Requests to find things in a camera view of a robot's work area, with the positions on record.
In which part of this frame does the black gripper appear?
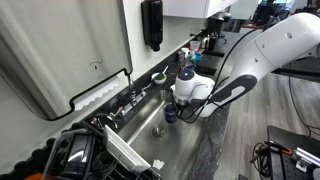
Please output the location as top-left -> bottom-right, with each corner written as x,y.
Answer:
173,97 -> 196,118

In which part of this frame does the sink drain strainer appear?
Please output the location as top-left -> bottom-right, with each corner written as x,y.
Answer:
148,123 -> 169,140

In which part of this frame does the stainless steel sink basin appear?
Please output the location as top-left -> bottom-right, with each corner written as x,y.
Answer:
117,89 -> 209,180

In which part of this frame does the chrome sink faucet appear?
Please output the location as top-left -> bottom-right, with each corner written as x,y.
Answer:
108,72 -> 154,122

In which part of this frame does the clear plastic cup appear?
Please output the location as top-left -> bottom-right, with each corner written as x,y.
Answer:
189,40 -> 202,52

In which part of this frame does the white bowl with green sponge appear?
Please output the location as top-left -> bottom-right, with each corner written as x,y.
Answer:
151,71 -> 168,86

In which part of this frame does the white paper scrap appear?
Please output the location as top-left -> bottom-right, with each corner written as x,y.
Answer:
151,158 -> 166,171

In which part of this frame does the dark small bottle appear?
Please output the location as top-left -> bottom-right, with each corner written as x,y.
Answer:
176,49 -> 186,65

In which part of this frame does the white mug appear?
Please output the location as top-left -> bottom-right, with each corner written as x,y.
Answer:
180,47 -> 191,58

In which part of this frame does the white rectangular board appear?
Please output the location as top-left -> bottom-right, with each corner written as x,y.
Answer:
103,124 -> 153,174

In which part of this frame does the black flat block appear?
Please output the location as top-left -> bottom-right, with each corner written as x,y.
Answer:
202,49 -> 226,58

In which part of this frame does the chrome side sprayer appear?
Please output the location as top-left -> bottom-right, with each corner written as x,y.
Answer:
91,112 -> 120,131

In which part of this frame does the steel mug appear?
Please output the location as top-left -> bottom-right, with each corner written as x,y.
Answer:
199,34 -> 212,51

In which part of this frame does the white paper towel sheet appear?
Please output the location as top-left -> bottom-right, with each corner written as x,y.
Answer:
73,77 -> 122,112

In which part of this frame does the black dish rack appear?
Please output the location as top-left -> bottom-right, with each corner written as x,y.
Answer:
83,121 -> 163,180

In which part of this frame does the black coffee maker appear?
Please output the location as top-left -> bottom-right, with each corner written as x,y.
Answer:
207,11 -> 232,52

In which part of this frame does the red and black tool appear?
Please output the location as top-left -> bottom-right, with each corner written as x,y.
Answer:
264,140 -> 294,156

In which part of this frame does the clear bin with black appliance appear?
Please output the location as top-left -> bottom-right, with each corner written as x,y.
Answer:
42,129 -> 98,180

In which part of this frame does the black work table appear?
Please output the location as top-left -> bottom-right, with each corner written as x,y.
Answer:
266,125 -> 320,180

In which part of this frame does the black tripod stand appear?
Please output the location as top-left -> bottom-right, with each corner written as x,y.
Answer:
271,56 -> 320,78

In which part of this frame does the steel paper towel dispenser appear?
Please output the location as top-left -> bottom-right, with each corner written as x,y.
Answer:
0,0 -> 134,122

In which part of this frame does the silver aluminium extrusion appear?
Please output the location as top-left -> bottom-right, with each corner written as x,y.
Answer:
293,146 -> 320,169

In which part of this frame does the orange object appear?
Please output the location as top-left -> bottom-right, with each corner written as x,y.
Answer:
24,172 -> 48,180

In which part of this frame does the black wall soap dispenser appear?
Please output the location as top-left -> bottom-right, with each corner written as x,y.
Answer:
140,0 -> 164,53

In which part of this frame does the black cable bundle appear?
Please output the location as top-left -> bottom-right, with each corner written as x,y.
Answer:
250,141 -> 278,180

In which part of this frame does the white wall cabinet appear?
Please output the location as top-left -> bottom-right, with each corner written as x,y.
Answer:
162,0 -> 239,20

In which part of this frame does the thin black hanging cable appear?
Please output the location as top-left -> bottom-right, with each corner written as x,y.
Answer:
287,68 -> 320,138

